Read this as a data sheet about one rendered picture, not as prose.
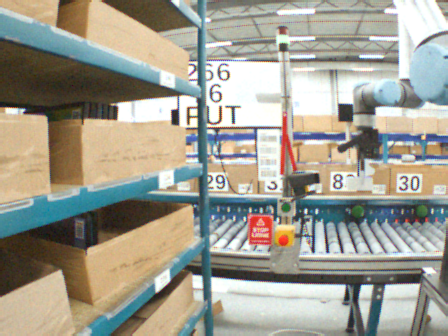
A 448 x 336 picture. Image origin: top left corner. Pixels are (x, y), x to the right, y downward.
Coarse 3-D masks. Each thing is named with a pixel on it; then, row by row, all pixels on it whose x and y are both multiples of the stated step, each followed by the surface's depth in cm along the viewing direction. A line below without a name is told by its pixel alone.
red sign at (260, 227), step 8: (248, 216) 121; (256, 216) 120; (264, 216) 120; (272, 216) 119; (248, 224) 122; (256, 224) 121; (264, 224) 120; (272, 224) 119; (248, 232) 122; (256, 232) 121; (264, 232) 120; (272, 232) 119; (248, 240) 122; (256, 240) 121; (264, 240) 120; (272, 240) 119
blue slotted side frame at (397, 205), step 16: (224, 208) 185; (240, 208) 182; (256, 208) 180; (272, 208) 177; (304, 208) 172; (320, 208) 169; (336, 208) 167; (368, 208) 161; (384, 208) 159; (400, 208) 156; (336, 224) 167; (368, 224) 162; (400, 224) 156
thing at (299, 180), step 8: (288, 176) 111; (296, 176) 110; (304, 176) 109; (312, 176) 108; (288, 184) 112; (296, 184) 110; (304, 184) 109; (312, 184) 109; (296, 192) 112; (304, 192) 111
